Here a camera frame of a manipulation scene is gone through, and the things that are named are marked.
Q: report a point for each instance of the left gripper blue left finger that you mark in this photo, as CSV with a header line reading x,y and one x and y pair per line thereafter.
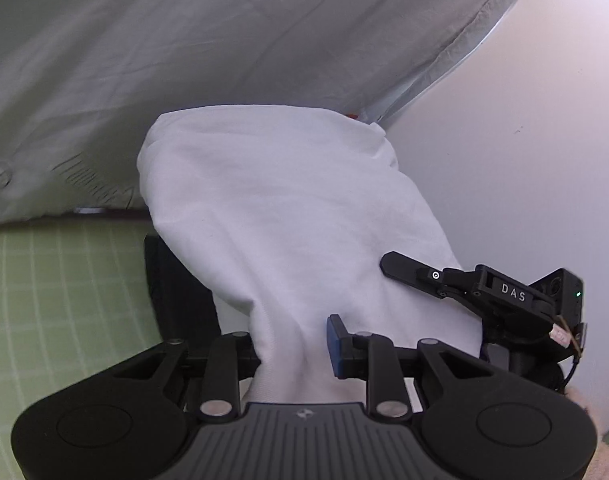
x,y
231,359

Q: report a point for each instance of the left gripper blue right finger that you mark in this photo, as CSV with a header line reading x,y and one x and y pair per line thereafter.
x,y
375,360

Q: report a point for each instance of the white trousers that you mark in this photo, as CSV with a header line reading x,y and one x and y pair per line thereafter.
x,y
284,213

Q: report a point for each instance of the green grid mat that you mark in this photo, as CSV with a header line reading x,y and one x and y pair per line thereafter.
x,y
73,301

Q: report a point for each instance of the carrot print white sheet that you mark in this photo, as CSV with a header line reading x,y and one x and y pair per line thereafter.
x,y
82,81

